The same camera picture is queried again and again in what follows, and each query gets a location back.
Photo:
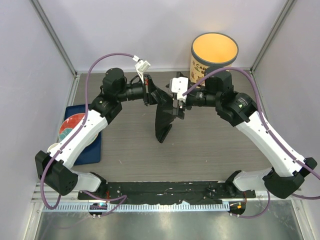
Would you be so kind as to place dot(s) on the red and teal plate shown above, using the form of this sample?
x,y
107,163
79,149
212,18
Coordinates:
x,y
70,123

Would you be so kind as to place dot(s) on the perforated cable duct strip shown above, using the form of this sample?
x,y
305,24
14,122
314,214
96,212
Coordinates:
x,y
91,207

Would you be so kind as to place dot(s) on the blue tray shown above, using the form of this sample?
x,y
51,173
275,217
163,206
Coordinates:
x,y
91,154

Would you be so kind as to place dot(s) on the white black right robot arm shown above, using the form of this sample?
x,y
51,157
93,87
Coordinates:
x,y
288,168

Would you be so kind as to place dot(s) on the white paper cup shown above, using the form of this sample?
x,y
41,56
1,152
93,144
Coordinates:
x,y
52,146

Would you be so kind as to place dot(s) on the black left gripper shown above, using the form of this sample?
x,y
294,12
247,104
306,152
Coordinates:
x,y
151,91

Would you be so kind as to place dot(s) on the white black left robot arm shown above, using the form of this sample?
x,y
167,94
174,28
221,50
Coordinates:
x,y
54,168

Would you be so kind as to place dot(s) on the left aluminium corner post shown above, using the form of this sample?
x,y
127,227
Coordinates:
x,y
53,35

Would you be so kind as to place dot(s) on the yellow capybara trash bin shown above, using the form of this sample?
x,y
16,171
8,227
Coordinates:
x,y
211,49

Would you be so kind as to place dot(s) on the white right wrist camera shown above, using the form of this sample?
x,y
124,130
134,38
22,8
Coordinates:
x,y
178,86

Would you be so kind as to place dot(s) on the aluminium corner post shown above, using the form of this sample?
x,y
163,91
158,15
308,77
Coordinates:
x,y
53,35
284,13

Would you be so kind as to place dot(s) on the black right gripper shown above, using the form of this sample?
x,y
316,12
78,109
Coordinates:
x,y
179,111

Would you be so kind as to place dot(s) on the black trash bag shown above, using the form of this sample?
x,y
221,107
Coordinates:
x,y
163,122

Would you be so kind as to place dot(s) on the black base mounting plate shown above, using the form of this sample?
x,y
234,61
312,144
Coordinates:
x,y
174,192

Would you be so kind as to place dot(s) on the right aluminium corner post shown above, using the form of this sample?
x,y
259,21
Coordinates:
x,y
284,13

